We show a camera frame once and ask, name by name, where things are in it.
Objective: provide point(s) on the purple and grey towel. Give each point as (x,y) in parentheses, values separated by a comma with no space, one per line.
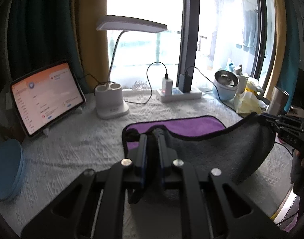
(206,143)

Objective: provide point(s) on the blue round lid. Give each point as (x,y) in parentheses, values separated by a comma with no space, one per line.
(11,169)

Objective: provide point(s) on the white power strip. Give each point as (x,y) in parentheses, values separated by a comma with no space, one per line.
(178,95)

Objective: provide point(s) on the dark window frame post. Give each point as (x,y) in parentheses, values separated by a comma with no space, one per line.
(189,37)

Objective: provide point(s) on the white textured tablecloth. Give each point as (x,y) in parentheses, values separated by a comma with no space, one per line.
(82,141)

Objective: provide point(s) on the black charger adapter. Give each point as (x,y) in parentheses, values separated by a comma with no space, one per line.
(185,82)

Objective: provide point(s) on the light blue steel bowl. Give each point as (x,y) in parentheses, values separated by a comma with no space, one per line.
(225,85)

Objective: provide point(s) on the steel thermos bottle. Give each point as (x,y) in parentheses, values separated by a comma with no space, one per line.
(279,98)

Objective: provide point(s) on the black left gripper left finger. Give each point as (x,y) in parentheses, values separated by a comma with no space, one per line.
(138,157)

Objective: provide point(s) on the tablet with lit screen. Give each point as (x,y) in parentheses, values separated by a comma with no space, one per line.
(45,95)

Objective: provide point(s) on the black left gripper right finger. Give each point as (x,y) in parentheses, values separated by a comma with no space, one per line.
(166,156)

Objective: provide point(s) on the white tablet stand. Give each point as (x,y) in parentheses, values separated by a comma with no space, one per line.
(78,110)

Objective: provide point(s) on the yellow tissue pack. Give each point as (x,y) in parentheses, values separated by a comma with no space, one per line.
(245,103)

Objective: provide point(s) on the white charger adapter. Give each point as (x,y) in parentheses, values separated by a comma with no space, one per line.
(167,84)

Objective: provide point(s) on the yellow curtain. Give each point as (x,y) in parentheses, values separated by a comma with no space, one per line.
(92,44)

